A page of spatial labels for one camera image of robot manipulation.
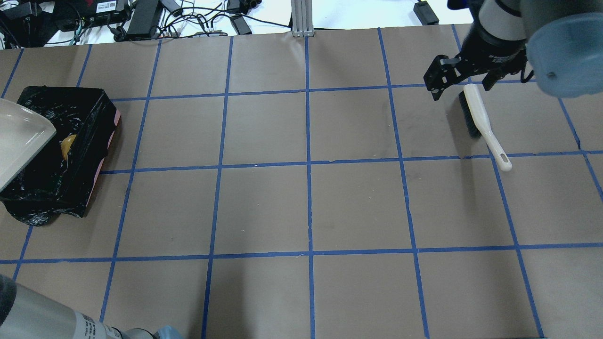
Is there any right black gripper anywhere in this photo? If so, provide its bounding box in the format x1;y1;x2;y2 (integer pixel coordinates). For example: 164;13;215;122
424;21;527;101

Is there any beige hand brush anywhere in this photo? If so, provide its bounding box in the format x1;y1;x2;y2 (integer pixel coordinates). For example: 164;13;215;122
458;84;513;172

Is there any beige dustpan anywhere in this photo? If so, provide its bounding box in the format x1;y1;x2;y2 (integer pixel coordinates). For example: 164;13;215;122
0;98;57;190

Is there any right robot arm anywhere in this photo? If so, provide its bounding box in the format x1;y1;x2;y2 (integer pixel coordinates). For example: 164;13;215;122
424;0;603;100

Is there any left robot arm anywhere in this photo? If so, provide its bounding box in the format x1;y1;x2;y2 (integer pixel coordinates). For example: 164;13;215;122
0;275;182;339

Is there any bin with black bag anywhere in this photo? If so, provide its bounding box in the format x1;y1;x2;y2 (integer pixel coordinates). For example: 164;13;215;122
1;86;121;226

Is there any black power adapter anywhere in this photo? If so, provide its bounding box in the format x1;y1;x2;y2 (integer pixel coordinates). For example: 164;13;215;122
126;0;163;41

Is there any aluminium frame post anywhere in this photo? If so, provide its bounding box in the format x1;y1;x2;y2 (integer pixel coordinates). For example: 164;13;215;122
291;0;315;37

